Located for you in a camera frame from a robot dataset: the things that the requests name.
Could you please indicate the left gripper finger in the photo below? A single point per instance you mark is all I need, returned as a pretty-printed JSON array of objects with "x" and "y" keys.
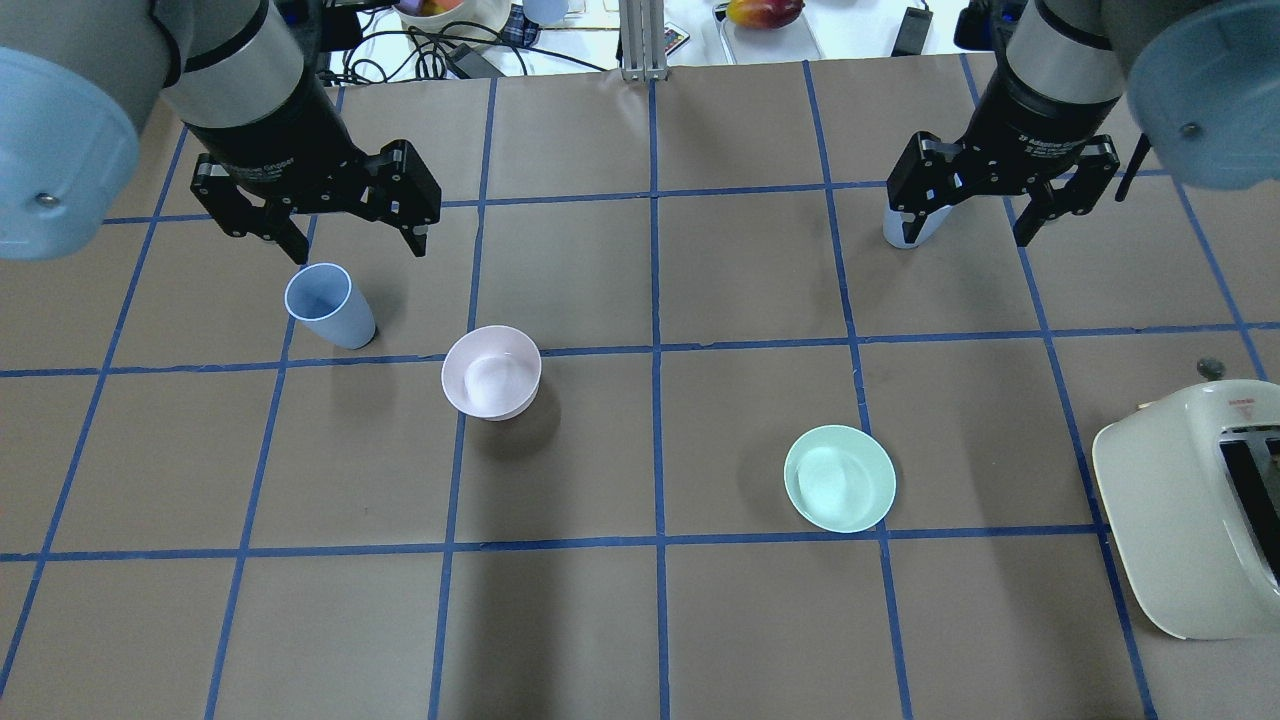
[
  {"x": 275, "y": 225},
  {"x": 414, "y": 225}
]

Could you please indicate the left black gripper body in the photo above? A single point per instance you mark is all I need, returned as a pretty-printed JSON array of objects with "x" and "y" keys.
[{"x": 275, "y": 143}]

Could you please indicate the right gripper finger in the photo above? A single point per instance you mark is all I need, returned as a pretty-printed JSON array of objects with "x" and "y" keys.
[
  {"x": 919, "y": 229},
  {"x": 1046, "y": 202}
]

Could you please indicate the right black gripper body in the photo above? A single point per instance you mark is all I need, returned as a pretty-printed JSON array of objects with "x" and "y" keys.
[{"x": 1040, "y": 128}]

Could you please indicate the light blue plastic cup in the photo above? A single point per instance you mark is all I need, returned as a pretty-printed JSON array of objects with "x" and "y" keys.
[{"x": 891, "y": 226}]

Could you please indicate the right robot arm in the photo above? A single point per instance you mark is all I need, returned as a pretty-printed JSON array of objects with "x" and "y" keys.
[{"x": 1082, "y": 91}]

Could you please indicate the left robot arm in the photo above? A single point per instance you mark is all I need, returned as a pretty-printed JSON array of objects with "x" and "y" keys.
[{"x": 81, "y": 78}]

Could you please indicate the black power adapter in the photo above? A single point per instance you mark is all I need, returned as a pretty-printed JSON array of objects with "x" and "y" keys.
[{"x": 914, "y": 28}]

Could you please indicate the pink bowl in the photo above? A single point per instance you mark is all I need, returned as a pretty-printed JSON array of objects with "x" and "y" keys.
[{"x": 492, "y": 373}]

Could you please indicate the white bowl with fruit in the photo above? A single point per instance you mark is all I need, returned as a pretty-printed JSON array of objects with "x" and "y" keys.
[{"x": 470, "y": 19}]

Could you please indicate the mango fruit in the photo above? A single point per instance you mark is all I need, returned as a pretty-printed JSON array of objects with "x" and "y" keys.
[{"x": 764, "y": 14}]

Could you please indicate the mint green plate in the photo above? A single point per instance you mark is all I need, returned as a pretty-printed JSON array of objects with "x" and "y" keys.
[{"x": 839, "y": 479}]

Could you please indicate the remote control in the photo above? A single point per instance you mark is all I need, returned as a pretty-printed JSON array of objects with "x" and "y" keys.
[{"x": 674, "y": 38}]

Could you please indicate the cream toaster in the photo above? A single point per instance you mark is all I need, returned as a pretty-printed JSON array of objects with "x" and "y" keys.
[{"x": 1189, "y": 484}]

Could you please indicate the aluminium frame post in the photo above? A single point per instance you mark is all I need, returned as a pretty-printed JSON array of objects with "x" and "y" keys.
[{"x": 643, "y": 55}]

